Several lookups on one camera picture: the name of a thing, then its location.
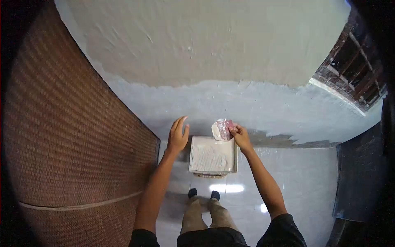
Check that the person's left hand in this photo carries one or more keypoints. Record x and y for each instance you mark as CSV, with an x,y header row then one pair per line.
x,y
176,138

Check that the person's right hand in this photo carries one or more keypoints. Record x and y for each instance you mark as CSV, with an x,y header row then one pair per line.
x,y
241,138

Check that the person's right fingers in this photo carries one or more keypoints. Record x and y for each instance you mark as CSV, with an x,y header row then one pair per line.
x,y
234,129

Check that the person's left fingers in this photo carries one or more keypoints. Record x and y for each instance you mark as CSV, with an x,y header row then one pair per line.
x,y
178,124

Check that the person's left thumb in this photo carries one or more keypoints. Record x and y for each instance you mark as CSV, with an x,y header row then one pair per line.
x,y
186,131

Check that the pink putty scraper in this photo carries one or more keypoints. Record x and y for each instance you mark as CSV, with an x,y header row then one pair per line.
x,y
222,129

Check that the white paint tray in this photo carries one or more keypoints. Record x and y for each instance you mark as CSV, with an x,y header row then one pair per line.
x,y
213,156

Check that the person's legs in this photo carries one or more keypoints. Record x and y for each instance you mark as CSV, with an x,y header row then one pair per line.
x,y
207,213

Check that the person's body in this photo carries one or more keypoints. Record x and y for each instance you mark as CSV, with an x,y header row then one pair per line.
x,y
222,233

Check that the brown woven rattan panel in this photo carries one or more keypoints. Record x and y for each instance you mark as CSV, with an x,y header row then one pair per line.
x,y
71,139

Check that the dark cabinet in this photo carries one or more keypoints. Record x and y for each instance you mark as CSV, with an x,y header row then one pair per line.
x,y
359,182

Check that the dark wooden window frame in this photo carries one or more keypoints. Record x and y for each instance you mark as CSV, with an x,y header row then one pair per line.
x,y
351,69

